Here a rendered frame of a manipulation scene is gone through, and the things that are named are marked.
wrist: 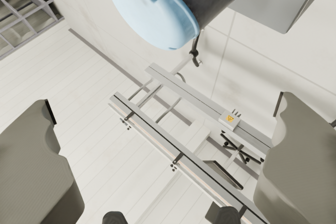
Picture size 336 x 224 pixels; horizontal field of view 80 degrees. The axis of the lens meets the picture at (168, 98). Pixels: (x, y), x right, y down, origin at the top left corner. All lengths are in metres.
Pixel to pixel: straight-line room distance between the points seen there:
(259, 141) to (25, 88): 4.47
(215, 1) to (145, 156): 3.28
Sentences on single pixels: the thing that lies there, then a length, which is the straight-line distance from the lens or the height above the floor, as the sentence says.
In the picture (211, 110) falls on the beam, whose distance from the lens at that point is 1.51.
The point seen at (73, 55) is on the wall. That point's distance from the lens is 4.98.
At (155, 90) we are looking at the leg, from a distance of 1.65.
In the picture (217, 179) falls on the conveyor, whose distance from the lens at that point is 1.34.
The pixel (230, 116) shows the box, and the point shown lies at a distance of 1.45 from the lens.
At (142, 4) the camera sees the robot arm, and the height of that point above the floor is 1.02.
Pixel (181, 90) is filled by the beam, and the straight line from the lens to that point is 1.60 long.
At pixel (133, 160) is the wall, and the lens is 3.48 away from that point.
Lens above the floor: 1.14
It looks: 19 degrees down
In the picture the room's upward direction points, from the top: 135 degrees counter-clockwise
